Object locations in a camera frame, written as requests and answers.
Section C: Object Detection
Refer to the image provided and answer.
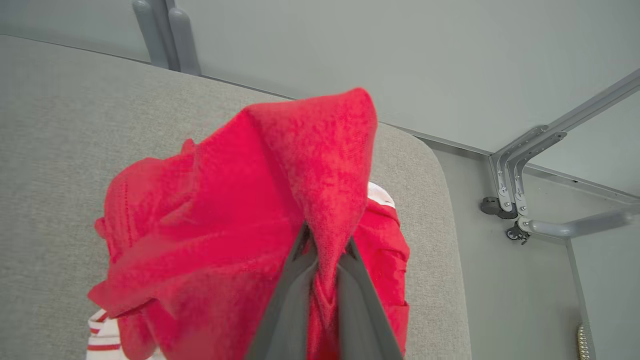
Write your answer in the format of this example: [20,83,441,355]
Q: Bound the grey partition post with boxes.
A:
[131,0,202,77]

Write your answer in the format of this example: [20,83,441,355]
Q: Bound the red basketball jersey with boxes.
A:
[87,87,381,360]

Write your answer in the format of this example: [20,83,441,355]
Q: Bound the grey metal partition corner frame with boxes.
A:
[480,67,640,246]

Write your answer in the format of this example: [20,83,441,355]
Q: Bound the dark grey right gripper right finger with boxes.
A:
[336,237,405,360]

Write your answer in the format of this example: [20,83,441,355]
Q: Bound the beige ribbed object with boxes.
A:
[576,322,594,360]

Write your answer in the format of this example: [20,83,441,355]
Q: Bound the red basketball shorts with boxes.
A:
[350,182,411,356]

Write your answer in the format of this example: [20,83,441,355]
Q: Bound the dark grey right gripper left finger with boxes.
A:
[245,222,321,360]

